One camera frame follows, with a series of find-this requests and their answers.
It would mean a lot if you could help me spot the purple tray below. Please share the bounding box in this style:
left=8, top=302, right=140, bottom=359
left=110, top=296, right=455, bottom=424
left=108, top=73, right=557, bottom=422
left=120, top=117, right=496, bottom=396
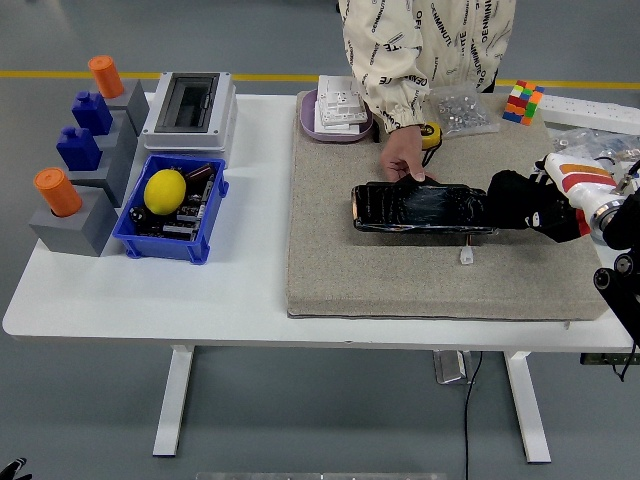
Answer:
left=299, top=88, right=375, bottom=145

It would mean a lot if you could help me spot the yellow lemon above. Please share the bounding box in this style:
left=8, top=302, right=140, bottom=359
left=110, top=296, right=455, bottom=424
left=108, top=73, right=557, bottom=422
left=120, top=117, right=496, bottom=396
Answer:
left=143, top=168, right=188, bottom=216

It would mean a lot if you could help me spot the black-white left robot hand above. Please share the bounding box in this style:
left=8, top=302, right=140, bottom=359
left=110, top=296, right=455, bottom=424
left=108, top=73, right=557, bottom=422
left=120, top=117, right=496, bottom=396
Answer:
left=0, top=457, right=32, bottom=480

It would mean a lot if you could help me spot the blue plastic block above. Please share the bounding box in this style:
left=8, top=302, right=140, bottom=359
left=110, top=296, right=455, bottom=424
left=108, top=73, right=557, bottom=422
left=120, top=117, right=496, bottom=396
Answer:
left=55, top=126, right=104, bottom=172
left=71, top=90, right=115, bottom=136

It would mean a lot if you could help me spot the dark circuit board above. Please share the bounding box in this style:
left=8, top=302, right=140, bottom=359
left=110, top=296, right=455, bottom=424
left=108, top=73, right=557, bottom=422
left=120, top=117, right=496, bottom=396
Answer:
left=128, top=159, right=221, bottom=241

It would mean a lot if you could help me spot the grey electrical enclosure box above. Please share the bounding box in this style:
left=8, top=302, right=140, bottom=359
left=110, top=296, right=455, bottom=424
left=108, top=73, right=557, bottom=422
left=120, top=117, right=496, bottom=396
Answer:
left=139, top=71, right=240, bottom=154

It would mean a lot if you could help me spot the white power strip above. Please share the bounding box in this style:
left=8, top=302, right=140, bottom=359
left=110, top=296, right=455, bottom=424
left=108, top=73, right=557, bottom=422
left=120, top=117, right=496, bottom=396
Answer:
left=539, top=93, right=640, bottom=136

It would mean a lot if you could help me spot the colourful puzzle cube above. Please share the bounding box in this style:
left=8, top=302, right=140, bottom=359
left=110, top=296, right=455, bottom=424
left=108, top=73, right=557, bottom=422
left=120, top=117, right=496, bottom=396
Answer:
left=502, top=79, right=546, bottom=126

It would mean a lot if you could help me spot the black power cable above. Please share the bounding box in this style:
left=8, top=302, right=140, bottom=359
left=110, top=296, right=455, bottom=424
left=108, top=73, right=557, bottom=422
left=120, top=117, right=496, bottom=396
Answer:
left=463, top=351, right=484, bottom=480

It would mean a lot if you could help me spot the yellow tape measure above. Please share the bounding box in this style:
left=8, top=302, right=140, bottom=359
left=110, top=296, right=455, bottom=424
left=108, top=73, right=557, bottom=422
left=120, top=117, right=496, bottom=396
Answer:
left=422, top=121, right=445, bottom=169

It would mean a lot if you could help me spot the thin black hanging cable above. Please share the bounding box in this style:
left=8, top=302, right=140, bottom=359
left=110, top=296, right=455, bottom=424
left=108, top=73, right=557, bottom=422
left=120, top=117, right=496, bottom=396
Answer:
left=612, top=359, right=640, bottom=384

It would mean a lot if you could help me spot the black rag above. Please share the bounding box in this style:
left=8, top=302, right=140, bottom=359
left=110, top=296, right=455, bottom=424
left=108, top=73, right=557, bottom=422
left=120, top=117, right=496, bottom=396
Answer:
left=485, top=169, right=589, bottom=244

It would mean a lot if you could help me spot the green circuit board strip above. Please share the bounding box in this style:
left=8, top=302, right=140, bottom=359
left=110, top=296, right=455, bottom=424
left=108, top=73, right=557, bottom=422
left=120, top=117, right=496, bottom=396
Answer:
left=579, top=352, right=640, bottom=366

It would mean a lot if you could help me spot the person's right hand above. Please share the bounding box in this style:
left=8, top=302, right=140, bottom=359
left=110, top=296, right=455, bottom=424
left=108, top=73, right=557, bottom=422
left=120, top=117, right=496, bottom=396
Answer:
left=379, top=123, right=429, bottom=184

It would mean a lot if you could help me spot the person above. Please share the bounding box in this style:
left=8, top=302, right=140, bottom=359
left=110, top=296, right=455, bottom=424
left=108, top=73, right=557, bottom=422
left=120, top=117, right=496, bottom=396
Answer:
left=338, top=0, right=517, bottom=184

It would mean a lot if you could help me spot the clear bag of screws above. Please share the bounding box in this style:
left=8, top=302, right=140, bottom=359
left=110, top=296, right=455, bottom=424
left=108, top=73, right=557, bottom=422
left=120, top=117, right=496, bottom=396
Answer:
left=427, top=82, right=501, bottom=139

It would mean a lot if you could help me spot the clear bag of washers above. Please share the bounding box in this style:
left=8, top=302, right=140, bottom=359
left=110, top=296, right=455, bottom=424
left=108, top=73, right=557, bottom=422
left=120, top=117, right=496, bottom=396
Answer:
left=549, top=127, right=640, bottom=161

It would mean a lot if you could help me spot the orange plastic cylinder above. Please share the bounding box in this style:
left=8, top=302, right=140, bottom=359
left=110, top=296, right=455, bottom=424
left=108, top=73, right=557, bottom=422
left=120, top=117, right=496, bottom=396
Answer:
left=33, top=167, right=84, bottom=219
left=88, top=54, right=126, bottom=100

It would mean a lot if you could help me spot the grey-brown mat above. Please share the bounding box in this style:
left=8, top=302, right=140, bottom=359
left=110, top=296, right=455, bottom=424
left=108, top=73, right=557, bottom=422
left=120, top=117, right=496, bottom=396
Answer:
left=285, top=89, right=609, bottom=321

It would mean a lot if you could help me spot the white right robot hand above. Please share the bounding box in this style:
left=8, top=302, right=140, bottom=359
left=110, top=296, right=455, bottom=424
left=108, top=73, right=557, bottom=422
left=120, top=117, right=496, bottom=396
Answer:
left=522, top=152, right=620, bottom=245

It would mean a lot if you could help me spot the blue plastic bin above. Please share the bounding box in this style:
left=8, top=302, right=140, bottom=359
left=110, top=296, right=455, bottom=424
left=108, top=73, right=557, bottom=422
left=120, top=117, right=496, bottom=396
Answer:
left=112, top=153, right=231, bottom=266

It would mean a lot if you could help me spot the white table leg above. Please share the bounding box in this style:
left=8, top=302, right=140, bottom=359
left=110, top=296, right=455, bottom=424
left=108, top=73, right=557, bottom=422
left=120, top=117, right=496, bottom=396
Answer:
left=152, top=344, right=195, bottom=457
left=502, top=351, right=553, bottom=464

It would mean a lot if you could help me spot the grey block holder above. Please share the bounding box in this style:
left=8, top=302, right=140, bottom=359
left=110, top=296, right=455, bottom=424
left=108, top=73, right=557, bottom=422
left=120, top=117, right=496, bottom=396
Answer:
left=67, top=142, right=139, bottom=209
left=28, top=185, right=121, bottom=259
left=94, top=110, right=140, bottom=166
left=102, top=78, right=151, bottom=137

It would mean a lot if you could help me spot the silver metal control box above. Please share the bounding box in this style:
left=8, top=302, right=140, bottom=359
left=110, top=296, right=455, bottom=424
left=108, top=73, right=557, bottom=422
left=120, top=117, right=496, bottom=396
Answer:
left=432, top=351, right=476, bottom=385

